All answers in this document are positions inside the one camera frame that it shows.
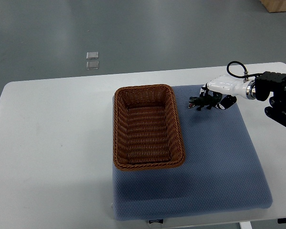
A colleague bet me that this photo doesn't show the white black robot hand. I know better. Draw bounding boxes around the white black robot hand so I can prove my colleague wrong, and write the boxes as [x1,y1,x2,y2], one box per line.
[200,74,255,110]

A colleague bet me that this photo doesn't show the dark toy crocodile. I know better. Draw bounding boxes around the dark toy crocodile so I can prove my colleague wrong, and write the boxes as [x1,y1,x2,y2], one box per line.
[188,93,223,111]

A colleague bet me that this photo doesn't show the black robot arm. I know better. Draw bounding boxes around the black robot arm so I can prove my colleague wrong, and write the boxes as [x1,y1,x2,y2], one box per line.
[255,72,286,127]

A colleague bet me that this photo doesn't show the brown wicker basket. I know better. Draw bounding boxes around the brown wicker basket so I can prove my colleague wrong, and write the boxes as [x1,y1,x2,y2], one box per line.
[112,84,185,171]

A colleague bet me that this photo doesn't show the blue grey cushion mat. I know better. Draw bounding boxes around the blue grey cushion mat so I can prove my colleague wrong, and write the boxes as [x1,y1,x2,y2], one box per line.
[113,85,273,220]

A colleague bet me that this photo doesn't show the cardboard box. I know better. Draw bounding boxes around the cardboard box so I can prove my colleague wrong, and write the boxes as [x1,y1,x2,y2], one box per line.
[260,0,286,13]

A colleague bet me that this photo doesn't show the white table leg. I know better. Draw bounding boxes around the white table leg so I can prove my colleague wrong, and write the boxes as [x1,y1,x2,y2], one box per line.
[239,221,252,229]

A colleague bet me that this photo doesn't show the upper floor plate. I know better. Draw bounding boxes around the upper floor plate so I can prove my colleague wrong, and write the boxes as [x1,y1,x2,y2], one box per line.
[86,52,99,60]

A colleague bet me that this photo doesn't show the black cable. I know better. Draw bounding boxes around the black cable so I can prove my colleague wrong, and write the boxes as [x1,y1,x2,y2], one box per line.
[227,61,262,82]

